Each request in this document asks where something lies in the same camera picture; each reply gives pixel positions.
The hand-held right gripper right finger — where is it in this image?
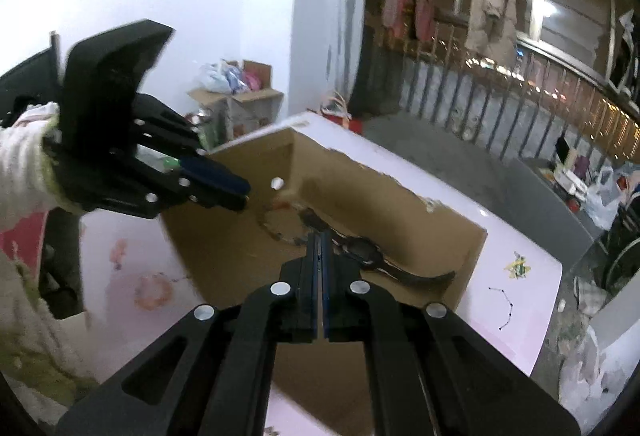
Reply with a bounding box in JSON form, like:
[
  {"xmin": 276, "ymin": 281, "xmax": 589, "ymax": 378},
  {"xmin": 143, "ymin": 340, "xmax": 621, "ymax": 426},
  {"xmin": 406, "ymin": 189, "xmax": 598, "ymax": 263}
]
[{"xmin": 320, "ymin": 232, "xmax": 585, "ymax": 436}]

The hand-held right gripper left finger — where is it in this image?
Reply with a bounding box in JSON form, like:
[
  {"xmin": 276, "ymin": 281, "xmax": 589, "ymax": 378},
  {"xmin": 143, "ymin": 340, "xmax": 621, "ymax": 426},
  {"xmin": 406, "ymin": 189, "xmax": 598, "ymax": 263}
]
[{"xmin": 54, "ymin": 232, "xmax": 321, "ymax": 436}]

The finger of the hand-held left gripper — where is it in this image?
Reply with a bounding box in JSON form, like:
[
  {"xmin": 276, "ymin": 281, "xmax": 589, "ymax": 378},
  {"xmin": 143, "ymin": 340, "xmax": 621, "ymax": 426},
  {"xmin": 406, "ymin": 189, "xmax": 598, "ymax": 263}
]
[
  {"xmin": 131, "ymin": 94, "xmax": 252, "ymax": 197},
  {"xmin": 100, "ymin": 150, "xmax": 249, "ymax": 219}
]

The large cardboard box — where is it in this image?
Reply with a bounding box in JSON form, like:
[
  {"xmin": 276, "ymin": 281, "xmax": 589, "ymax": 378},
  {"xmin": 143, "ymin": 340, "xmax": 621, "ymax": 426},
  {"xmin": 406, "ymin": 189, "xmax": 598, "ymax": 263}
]
[{"xmin": 161, "ymin": 126, "xmax": 488, "ymax": 436}]

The colourful bead bracelet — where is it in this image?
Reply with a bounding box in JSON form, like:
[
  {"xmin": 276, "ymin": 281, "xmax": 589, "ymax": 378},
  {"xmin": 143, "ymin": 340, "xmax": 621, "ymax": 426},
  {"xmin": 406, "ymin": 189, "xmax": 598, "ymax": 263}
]
[{"xmin": 257, "ymin": 203, "xmax": 313, "ymax": 247}]

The pink strap black watch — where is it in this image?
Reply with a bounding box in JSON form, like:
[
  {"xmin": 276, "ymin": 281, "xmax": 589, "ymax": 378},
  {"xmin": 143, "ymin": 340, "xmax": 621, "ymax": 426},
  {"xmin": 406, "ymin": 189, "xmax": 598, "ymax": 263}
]
[{"xmin": 300, "ymin": 208, "xmax": 457, "ymax": 289}]

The green blender jug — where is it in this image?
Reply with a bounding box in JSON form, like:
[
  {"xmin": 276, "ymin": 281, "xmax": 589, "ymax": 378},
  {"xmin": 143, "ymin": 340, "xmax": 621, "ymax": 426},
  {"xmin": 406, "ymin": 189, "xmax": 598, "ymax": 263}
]
[{"xmin": 185, "ymin": 113, "xmax": 221, "ymax": 151}]

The printed cardboard carton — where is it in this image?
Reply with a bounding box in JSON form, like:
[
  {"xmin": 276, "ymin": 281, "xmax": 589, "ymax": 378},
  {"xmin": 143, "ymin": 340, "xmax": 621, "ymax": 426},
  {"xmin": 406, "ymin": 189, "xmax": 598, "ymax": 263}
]
[{"xmin": 187, "ymin": 60, "xmax": 285, "ymax": 151}]

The blue patterned bag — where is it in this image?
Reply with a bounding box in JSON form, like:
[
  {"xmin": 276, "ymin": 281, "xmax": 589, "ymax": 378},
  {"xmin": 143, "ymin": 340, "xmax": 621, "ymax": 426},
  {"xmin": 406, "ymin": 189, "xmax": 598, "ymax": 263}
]
[{"xmin": 222, "ymin": 66, "xmax": 251, "ymax": 92}]

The white plastic bag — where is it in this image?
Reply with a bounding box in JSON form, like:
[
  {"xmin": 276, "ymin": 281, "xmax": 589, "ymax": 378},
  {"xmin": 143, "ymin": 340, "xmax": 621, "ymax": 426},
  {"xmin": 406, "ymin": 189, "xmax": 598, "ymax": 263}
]
[
  {"xmin": 585, "ymin": 166, "xmax": 621, "ymax": 229},
  {"xmin": 197, "ymin": 62, "xmax": 231, "ymax": 92}
]

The red gift bag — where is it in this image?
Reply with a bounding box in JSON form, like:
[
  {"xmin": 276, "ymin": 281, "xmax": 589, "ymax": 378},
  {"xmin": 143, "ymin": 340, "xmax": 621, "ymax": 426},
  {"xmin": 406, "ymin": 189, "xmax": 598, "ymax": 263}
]
[{"xmin": 320, "ymin": 93, "xmax": 365, "ymax": 133}]

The pink balloon print tablecloth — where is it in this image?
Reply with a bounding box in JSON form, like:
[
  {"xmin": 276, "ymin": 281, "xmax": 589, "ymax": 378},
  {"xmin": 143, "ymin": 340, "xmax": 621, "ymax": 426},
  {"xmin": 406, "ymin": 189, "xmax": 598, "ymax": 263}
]
[{"xmin": 75, "ymin": 112, "xmax": 563, "ymax": 436}]

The grey low cabinet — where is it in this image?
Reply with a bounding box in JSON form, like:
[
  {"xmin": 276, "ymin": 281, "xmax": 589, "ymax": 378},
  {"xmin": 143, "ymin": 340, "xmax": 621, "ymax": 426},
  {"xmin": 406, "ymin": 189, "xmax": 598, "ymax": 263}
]
[{"xmin": 507, "ymin": 158, "xmax": 601, "ymax": 277}]

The person's white fluffy garment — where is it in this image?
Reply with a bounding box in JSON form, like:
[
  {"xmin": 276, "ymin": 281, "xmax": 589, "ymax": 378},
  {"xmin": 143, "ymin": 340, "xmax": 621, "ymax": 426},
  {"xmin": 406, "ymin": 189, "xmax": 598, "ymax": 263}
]
[{"xmin": 0, "ymin": 236, "xmax": 101, "ymax": 417}]

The metal balcony railing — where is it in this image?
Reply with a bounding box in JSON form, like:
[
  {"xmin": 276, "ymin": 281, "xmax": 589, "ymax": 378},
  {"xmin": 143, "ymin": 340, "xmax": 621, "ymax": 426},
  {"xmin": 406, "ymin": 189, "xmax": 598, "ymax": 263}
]
[{"xmin": 365, "ymin": 16, "xmax": 640, "ymax": 167}]

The crumpled clear plastic bag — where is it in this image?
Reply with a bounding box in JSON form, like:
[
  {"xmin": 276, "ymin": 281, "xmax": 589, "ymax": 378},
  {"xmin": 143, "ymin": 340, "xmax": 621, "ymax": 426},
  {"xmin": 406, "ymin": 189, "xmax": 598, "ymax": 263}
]
[{"xmin": 555, "ymin": 326, "xmax": 640, "ymax": 417}]

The white flat box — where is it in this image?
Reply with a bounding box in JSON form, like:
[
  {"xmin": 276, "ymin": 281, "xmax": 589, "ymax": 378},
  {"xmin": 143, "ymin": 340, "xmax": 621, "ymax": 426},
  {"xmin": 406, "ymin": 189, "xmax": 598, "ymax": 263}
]
[{"xmin": 554, "ymin": 170, "xmax": 587, "ymax": 195}]

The wheelchair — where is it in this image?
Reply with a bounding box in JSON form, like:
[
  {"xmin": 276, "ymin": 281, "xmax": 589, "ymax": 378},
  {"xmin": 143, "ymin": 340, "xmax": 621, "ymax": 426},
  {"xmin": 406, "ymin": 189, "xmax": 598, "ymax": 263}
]
[{"xmin": 597, "ymin": 176, "xmax": 640, "ymax": 297}]

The hanging beige coat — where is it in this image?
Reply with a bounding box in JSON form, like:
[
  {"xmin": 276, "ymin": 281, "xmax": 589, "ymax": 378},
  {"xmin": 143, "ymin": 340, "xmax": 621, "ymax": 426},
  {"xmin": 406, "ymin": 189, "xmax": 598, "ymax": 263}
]
[{"xmin": 465, "ymin": 0, "xmax": 519, "ymax": 66}]

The hanging black white garment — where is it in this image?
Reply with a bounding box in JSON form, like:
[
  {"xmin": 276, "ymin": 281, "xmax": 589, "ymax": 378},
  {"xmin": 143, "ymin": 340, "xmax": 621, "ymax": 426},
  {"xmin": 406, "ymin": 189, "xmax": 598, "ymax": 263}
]
[{"xmin": 607, "ymin": 10, "xmax": 640, "ymax": 89}]

